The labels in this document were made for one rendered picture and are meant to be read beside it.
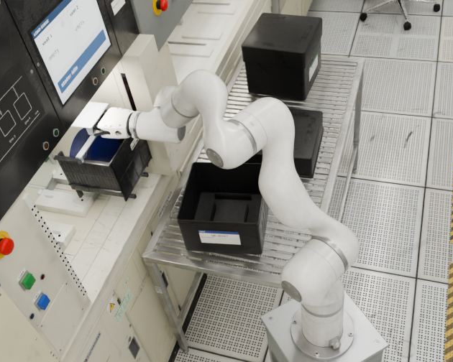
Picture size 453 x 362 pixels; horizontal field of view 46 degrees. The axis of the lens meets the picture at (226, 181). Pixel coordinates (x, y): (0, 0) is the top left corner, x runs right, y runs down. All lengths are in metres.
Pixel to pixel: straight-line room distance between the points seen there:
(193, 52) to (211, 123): 1.46
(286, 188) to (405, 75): 2.72
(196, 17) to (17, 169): 1.78
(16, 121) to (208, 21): 1.72
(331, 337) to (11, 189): 0.96
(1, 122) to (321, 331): 1.00
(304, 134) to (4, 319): 1.27
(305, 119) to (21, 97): 1.21
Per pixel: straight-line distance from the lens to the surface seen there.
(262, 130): 1.21
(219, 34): 2.73
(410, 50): 4.14
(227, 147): 1.17
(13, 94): 1.31
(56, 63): 1.43
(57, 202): 2.05
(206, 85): 1.25
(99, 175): 1.76
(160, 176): 2.04
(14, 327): 1.47
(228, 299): 2.68
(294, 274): 1.32
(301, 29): 2.44
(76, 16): 1.50
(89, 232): 1.94
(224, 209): 2.00
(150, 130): 1.61
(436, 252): 2.86
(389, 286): 2.71
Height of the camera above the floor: 2.27
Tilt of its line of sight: 46 degrees down
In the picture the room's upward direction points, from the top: 11 degrees counter-clockwise
